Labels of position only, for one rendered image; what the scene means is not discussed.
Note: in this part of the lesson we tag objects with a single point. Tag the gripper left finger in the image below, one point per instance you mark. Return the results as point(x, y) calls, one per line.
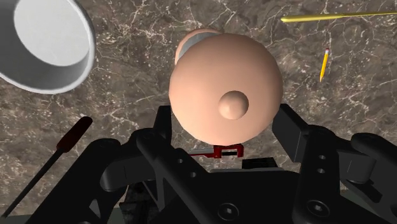
point(161, 169)

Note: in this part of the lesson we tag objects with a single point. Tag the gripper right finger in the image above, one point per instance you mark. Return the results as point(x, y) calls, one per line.
point(313, 161)

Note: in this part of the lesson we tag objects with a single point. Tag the small red tool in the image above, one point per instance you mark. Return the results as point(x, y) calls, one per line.
point(221, 151)

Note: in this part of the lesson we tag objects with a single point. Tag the peach round lidded jar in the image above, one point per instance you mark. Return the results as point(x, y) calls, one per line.
point(217, 93)

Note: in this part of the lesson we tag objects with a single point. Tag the short yellow pencil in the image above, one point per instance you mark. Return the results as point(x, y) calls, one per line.
point(323, 64)

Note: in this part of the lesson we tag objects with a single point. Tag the long yellow stick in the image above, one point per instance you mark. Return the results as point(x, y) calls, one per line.
point(335, 16)

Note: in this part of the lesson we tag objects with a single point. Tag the white cylindrical cup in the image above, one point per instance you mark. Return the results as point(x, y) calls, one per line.
point(46, 40)

